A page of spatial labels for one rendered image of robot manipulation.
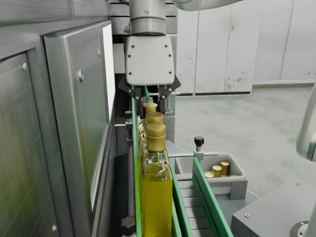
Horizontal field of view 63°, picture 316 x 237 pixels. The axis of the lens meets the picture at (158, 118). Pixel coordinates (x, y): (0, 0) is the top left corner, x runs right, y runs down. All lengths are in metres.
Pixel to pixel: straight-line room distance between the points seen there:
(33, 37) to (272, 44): 5.19
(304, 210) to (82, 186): 0.66
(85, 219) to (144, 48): 0.34
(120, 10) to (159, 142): 1.13
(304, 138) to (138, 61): 0.39
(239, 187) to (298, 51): 4.90
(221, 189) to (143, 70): 0.54
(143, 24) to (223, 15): 3.99
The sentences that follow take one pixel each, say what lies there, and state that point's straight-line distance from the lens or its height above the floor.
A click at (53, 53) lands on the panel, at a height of 1.30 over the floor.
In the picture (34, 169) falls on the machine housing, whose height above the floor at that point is 1.17.
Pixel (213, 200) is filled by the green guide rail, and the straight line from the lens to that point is 0.61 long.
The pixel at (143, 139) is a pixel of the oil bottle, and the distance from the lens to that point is 0.58.
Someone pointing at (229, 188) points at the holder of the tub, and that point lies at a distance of 0.94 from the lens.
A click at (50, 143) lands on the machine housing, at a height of 1.18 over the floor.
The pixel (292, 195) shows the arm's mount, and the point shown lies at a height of 0.82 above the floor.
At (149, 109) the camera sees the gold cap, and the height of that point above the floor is 1.16.
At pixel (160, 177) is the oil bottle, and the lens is 0.48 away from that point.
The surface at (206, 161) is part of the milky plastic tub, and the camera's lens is 1.05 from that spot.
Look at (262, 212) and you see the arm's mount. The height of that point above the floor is 0.81.
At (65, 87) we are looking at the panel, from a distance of 0.38.
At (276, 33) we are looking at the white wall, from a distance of 5.43.
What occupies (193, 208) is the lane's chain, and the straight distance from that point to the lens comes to 0.72.
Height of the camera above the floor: 1.34
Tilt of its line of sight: 22 degrees down
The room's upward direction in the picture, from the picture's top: straight up
